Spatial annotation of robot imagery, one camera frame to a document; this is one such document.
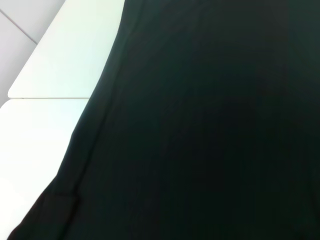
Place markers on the black shirt with FREE print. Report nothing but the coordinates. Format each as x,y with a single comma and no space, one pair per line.
200,125

